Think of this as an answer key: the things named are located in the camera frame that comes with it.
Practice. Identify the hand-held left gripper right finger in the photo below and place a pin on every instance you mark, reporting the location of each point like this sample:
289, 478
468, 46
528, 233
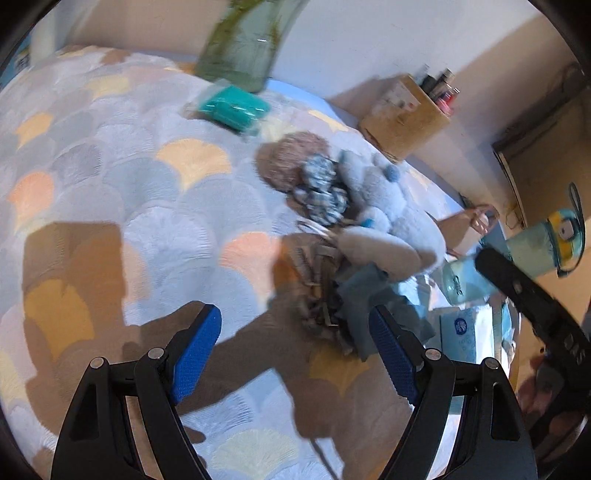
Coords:
392, 350

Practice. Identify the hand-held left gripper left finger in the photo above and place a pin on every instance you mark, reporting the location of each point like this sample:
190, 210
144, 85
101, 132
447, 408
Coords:
196, 350

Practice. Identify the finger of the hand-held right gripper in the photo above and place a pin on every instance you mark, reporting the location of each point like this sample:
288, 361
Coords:
508, 281

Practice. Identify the person's right hand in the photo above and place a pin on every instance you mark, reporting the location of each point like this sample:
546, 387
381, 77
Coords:
535, 383

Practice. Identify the teal cartoon bottle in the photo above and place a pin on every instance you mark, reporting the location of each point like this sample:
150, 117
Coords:
535, 244

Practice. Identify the blue cloth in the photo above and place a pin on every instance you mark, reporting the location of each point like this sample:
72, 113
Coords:
364, 290

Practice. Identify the white blue tissue packet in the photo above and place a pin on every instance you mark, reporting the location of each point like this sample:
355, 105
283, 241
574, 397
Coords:
461, 330

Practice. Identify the grey strip bundle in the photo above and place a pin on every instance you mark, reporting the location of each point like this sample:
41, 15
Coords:
318, 272

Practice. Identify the large cardboard box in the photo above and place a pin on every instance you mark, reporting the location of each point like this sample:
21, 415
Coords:
540, 161

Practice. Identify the grey plush toy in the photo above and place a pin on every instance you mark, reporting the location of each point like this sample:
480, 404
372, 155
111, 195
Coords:
397, 217

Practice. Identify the blue white patterned scrunchie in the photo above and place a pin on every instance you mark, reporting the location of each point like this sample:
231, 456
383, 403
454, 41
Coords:
323, 201
318, 170

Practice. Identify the scallop patterned mat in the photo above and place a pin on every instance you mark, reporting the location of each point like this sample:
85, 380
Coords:
115, 184

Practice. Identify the cardboard pen holder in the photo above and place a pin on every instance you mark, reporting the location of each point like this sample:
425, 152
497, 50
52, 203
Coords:
401, 120

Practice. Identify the bundle of pens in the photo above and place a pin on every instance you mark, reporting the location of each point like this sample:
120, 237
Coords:
441, 90

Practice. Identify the brown fluffy cloth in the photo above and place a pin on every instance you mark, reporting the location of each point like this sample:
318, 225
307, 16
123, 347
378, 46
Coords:
281, 161

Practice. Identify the teal wrapped packet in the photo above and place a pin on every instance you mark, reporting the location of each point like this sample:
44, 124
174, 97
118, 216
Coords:
233, 106

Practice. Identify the green glass vase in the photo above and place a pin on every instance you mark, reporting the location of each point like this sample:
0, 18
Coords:
244, 46

